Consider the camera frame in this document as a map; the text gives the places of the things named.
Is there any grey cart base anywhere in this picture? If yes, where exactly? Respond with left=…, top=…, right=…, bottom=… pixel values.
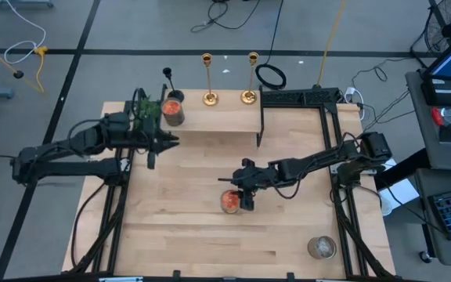
left=0, top=0, right=55, bottom=10

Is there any wooden shelf riser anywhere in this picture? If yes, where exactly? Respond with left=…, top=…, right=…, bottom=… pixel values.
left=157, top=83, right=265, bottom=148

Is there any gold candlestick holder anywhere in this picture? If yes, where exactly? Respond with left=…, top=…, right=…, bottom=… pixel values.
left=200, top=52, right=220, bottom=107
left=240, top=51, right=260, bottom=105

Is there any grey desk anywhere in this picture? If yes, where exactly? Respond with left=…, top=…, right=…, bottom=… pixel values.
left=405, top=70, right=451, bottom=172

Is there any long yellow floor cable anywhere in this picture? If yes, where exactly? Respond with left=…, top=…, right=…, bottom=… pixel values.
left=317, top=0, right=348, bottom=88

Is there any clear glass jar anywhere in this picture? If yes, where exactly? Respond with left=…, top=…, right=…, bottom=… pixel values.
left=307, top=235, right=337, bottom=260

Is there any red candle glass jar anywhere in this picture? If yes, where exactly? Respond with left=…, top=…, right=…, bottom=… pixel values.
left=161, top=98, right=186, bottom=128
left=219, top=189, right=242, bottom=215

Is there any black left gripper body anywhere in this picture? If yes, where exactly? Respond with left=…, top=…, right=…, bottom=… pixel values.
left=133, top=117, right=160, bottom=170

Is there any grey keyboard cart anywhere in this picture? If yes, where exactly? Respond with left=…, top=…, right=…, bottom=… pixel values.
left=413, top=168, right=451, bottom=268

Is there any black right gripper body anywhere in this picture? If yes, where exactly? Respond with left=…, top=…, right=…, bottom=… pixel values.
left=239, top=158, right=276, bottom=212

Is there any black candlestick holder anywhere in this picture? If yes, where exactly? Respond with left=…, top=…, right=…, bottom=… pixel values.
left=161, top=67, right=186, bottom=103

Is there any black desk cable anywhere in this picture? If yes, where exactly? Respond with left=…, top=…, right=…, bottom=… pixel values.
left=350, top=57, right=413, bottom=89

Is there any green artificial plant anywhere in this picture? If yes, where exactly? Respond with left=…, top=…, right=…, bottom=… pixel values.
left=133, top=97, right=162, bottom=132

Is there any looped black floor cable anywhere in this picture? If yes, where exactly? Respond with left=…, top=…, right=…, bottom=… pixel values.
left=190, top=0, right=262, bottom=34

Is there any black floor fan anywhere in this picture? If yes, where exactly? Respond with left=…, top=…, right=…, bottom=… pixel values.
left=410, top=0, right=451, bottom=63

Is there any black hanging arm cable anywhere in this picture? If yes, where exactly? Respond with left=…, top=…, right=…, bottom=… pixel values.
left=70, top=182, right=107, bottom=269

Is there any yellow cable with plug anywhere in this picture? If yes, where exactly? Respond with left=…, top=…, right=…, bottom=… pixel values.
left=33, top=45, right=49, bottom=94

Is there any white power adapter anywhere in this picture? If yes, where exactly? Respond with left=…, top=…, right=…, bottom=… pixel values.
left=344, top=86, right=366, bottom=106

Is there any white floor cable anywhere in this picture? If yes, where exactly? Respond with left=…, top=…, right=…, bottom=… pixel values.
left=3, top=0, right=48, bottom=66

